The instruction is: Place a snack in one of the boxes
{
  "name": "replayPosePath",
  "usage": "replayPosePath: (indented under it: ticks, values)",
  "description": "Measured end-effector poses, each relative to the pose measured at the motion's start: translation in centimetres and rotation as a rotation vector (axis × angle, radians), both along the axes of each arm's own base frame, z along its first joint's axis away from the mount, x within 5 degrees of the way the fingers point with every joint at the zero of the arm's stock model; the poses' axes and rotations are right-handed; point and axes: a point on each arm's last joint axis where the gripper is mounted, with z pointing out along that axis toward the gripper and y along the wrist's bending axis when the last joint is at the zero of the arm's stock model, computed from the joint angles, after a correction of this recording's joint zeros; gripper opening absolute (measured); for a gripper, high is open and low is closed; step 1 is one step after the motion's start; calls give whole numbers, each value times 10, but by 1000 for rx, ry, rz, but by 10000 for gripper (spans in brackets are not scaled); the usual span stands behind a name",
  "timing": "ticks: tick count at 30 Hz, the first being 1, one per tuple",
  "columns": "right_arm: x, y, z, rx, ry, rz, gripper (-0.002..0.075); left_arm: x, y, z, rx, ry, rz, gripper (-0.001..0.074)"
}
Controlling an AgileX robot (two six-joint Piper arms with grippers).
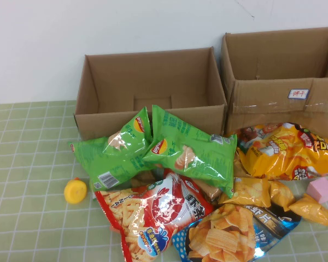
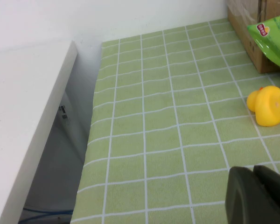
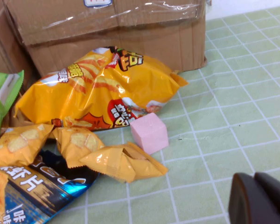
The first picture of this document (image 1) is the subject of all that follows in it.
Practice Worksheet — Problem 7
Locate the green chip bag with barcode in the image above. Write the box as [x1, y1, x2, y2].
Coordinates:
[68, 135, 154, 193]

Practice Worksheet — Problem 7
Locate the red shrimp stick bag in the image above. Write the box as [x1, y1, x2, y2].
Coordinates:
[94, 171, 215, 262]

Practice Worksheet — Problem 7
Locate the open plain cardboard box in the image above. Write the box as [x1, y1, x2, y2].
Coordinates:
[73, 46, 227, 141]

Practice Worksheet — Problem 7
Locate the white label with blue border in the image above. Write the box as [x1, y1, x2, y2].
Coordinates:
[288, 88, 311, 100]

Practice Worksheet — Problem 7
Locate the yellow rubber duck toy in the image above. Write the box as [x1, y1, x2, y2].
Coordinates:
[63, 177, 88, 205]

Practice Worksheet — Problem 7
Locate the taped cardboard box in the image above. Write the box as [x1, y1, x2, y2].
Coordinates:
[220, 25, 328, 139]

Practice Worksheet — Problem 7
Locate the green checked tablecloth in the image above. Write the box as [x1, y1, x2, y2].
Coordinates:
[0, 100, 328, 262]

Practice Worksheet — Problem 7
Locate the large green Lay's chip bag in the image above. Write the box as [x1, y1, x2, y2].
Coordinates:
[143, 104, 238, 199]

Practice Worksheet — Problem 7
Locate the blue shrimp chip bag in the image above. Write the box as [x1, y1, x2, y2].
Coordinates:
[171, 203, 303, 262]

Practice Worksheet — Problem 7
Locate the large orange snack bag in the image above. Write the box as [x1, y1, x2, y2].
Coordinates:
[234, 122, 328, 182]

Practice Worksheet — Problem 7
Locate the pink cube block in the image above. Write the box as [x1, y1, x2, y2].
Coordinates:
[306, 176, 328, 204]

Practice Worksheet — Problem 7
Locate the small yellow chip bag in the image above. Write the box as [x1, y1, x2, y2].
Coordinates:
[289, 193, 328, 227]
[268, 180, 296, 212]
[218, 176, 272, 209]
[233, 151, 251, 178]

